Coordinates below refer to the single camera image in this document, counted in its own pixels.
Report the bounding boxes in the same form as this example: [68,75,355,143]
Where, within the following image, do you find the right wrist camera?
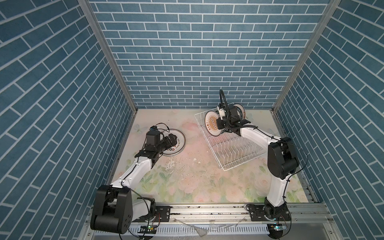
[217,107,227,120]

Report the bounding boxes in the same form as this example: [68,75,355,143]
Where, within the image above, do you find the white wire dish rack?
[195,111,268,171]

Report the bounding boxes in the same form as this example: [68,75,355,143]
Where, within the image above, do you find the aluminium left corner post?
[77,0,138,113]

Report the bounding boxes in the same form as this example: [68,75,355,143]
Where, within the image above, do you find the aluminium corner post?
[77,0,138,113]
[272,0,343,112]

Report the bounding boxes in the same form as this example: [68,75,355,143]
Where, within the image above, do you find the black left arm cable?
[149,122,171,134]

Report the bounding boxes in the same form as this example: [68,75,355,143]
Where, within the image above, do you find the green circuit board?
[138,226,158,235]
[268,224,287,234]

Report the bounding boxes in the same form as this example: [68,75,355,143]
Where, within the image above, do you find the aluminium right corner post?
[272,0,343,112]

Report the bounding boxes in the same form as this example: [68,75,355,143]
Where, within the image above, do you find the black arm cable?
[218,89,309,202]
[149,122,171,134]

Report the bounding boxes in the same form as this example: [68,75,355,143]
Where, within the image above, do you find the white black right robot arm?
[205,103,300,221]

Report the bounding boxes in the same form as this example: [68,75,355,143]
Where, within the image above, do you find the white vent grille strip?
[92,224,271,236]

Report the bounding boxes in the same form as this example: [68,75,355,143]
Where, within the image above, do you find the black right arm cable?
[218,89,309,202]

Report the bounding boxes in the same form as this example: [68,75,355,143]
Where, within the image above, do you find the orange sunburst small plate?
[204,111,223,137]

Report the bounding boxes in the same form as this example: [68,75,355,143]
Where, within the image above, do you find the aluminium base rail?
[85,202,331,226]

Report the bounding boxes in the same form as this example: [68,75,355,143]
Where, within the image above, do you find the right green circuit board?
[268,224,287,234]

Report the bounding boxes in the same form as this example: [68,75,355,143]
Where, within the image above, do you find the clear plastic piece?
[171,218,246,238]

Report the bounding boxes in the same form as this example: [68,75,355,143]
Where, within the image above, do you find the red rim small plate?
[234,104,246,120]

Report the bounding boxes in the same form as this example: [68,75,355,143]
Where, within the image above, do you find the large red character plate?
[163,129,186,157]

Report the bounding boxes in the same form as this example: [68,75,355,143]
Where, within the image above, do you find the left green circuit board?
[138,226,158,235]

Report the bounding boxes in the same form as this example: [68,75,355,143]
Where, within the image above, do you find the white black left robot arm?
[90,130,178,235]

